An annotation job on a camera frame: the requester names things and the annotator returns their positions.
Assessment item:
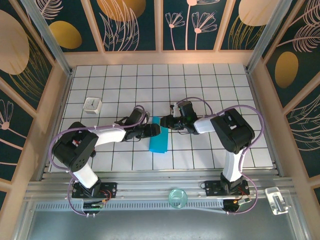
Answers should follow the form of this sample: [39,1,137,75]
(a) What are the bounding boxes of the long aluminium base rail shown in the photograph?
[24,169,297,201]

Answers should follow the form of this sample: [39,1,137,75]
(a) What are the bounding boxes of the clear green glass cup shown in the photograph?
[168,188,188,210]

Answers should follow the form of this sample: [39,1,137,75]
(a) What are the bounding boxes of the grey metal sheet panel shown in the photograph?
[14,209,308,240]

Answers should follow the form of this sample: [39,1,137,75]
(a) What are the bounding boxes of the slotted grey cable duct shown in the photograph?
[34,199,226,212]

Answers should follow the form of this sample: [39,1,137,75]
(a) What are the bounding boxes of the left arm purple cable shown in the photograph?
[49,104,151,218]

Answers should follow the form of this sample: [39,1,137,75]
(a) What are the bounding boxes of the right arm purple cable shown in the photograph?
[173,96,266,216]

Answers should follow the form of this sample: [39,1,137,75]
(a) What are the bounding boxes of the aluminium table side rail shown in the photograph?
[246,69,282,177]
[39,71,75,181]

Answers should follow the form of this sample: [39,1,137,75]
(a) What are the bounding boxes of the clear acrylic block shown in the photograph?
[264,186,292,216]

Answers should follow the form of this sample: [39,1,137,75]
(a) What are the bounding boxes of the white square clock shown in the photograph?
[82,97,103,115]

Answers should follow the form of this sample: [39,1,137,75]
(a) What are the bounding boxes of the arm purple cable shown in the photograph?
[173,96,266,216]
[49,104,151,218]

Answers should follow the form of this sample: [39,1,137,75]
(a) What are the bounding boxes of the aluminium frame post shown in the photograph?
[246,0,293,73]
[21,0,75,76]

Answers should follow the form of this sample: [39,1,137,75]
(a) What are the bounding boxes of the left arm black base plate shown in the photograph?
[71,181,118,200]

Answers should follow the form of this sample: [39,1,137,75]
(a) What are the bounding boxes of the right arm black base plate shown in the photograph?
[204,179,251,197]

